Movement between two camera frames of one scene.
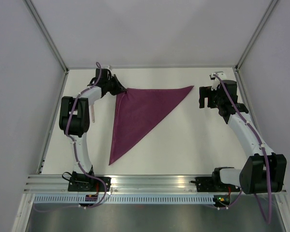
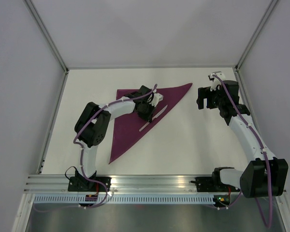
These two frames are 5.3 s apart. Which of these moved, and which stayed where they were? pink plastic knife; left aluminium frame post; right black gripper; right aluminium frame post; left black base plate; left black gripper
Moved: pink plastic knife; left black gripper
Stayed: left aluminium frame post; right black gripper; left black base plate; right aluminium frame post
